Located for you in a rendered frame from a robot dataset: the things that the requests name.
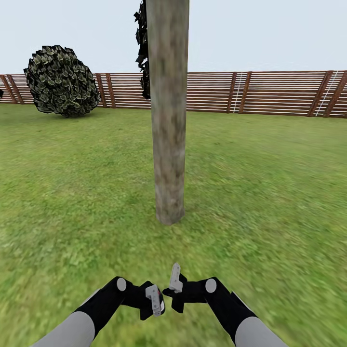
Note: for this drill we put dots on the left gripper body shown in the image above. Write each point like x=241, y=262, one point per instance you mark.
x=143, y=302

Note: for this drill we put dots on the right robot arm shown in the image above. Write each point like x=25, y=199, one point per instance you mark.
x=245, y=328

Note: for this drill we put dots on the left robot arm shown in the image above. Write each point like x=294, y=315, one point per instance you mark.
x=80, y=328

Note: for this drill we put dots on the bush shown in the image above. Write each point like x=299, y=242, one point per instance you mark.
x=60, y=83

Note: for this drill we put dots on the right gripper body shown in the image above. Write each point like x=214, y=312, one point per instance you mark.
x=185, y=296

